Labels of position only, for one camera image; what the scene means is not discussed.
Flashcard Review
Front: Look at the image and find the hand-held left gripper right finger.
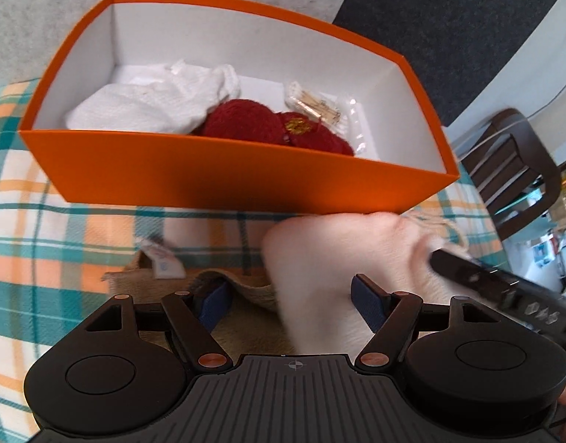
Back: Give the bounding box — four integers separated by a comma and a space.
351, 274, 496, 371

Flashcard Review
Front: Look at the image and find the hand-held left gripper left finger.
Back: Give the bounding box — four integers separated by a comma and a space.
82, 281, 234, 372

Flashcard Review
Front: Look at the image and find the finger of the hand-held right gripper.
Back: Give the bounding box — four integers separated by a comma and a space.
429, 248, 519, 306

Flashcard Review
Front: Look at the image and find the white plush toy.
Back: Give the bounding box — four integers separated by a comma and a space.
262, 211, 473, 358

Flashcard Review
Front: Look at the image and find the orange cardboard box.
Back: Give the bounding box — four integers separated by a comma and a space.
19, 0, 461, 217

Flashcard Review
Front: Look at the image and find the red knitted soft item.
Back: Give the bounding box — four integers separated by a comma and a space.
200, 99, 356, 158

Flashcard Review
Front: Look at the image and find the tan woven pouch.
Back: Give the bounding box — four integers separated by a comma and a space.
102, 237, 284, 356

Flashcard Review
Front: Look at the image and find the dark brown chair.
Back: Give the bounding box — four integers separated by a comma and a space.
458, 108, 563, 241

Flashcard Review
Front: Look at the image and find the plaid blanket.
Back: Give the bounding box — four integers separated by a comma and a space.
0, 76, 500, 443

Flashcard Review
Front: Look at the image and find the clear plastic packet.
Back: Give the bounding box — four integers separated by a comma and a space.
283, 80, 380, 153

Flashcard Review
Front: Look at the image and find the white knitted cloth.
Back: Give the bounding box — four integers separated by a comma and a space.
65, 59, 242, 135

